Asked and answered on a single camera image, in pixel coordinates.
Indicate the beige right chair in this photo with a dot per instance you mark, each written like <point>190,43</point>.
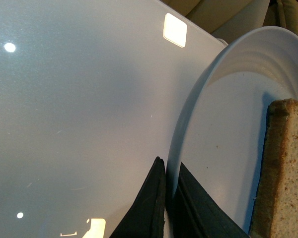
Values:
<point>283,13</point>

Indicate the grey round plate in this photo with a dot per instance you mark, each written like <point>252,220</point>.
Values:
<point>220,132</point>

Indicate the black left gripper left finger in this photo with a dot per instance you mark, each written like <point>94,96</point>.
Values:
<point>145,218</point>

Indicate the brown bread slice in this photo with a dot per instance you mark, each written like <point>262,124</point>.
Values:
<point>275,212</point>

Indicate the beige chair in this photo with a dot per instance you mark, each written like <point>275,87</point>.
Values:
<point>283,13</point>
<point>224,19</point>

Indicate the beige left chair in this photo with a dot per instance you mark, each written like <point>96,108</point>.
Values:
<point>224,19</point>

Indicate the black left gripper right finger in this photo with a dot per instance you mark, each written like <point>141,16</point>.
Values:
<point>196,215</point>

